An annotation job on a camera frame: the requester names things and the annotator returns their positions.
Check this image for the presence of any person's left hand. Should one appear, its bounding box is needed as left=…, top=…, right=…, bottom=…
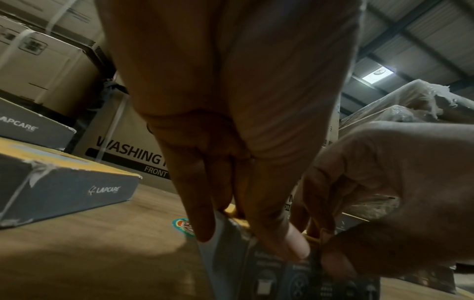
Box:
left=92, top=0, right=367, bottom=261

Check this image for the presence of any person's right hand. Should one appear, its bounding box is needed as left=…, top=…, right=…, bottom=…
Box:
left=288, top=121, right=474, bottom=279

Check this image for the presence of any yellow box back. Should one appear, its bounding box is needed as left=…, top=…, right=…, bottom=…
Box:
left=335, top=211, right=371, bottom=235

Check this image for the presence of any yellow box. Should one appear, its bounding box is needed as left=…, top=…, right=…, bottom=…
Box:
left=335, top=211, right=371, bottom=235
left=196, top=205, right=383, bottom=300
left=380, top=263, right=458, bottom=294

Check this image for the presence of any group of yellow boxes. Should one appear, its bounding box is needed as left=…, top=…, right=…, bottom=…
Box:
left=0, top=96, right=144, bottom=229

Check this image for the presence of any plastic wrapped cardboard stack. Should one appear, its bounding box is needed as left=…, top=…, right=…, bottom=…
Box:
left=338, top=79, right=474, bottom=138

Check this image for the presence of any black stretch wrap band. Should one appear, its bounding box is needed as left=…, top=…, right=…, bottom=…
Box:
left=99, top=77, right=130, bottom=97

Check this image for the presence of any round green red sticker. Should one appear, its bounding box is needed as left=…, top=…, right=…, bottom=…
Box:
left=171, top=218, right=197, bottom=237

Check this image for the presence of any stack of large printed cartons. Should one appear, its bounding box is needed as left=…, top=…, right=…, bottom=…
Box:
left=0, top=0, right=341, bottom=197

